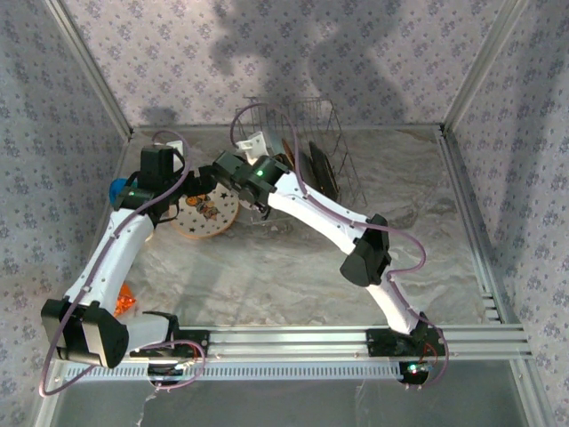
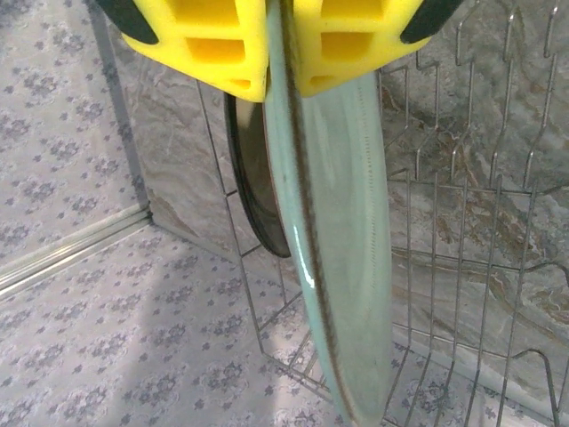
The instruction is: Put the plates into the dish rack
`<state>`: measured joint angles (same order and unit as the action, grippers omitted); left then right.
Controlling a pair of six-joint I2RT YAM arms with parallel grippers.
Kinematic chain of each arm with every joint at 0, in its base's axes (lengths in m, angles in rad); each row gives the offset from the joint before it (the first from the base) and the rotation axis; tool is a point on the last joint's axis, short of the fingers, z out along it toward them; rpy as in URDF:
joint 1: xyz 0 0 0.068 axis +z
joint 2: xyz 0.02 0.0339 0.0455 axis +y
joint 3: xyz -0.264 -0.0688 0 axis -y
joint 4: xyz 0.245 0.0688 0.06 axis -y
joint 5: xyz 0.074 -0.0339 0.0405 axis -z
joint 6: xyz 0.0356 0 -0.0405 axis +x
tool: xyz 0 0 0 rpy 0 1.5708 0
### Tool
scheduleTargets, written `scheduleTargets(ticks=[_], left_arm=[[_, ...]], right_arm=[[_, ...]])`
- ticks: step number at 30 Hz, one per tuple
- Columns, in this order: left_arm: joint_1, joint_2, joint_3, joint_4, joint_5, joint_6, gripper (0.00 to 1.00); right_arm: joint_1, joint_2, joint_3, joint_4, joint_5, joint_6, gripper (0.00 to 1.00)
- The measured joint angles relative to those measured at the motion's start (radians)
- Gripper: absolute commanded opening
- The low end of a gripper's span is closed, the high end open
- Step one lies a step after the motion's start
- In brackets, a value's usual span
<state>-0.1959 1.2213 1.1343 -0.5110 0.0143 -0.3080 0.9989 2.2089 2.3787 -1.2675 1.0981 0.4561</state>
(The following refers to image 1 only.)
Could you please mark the cream plate with orange print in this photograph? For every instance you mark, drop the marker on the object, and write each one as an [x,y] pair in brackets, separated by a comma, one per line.
[218,218]

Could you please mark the black plate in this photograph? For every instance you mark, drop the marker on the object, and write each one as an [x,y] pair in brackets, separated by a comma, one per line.
[322,171]

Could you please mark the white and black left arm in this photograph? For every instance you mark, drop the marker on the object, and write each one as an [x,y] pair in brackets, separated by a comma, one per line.
[111,262]

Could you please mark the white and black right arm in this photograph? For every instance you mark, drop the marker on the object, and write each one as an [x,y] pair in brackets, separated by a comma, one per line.
[320,209]

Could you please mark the blue cup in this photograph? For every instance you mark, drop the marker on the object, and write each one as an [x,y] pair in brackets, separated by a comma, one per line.
[117,189]

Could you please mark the orange packet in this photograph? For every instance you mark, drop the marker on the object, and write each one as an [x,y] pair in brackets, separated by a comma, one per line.
[125,302]

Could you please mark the black controller board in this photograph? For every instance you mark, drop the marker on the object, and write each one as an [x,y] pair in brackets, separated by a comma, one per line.
[413,371]
[166,373]

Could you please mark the aluminium frame post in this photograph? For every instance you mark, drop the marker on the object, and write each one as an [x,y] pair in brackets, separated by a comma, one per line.
[486,66]
[90,66]

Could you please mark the aluminium front rail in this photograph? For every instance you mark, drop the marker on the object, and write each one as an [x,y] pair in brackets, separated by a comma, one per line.
[289,340]

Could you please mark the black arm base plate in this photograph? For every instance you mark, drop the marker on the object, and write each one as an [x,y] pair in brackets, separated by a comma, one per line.
[382,342]
[195,344]

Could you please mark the aluminium side rail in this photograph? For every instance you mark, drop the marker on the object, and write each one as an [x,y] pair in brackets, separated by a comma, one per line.
[470,213]

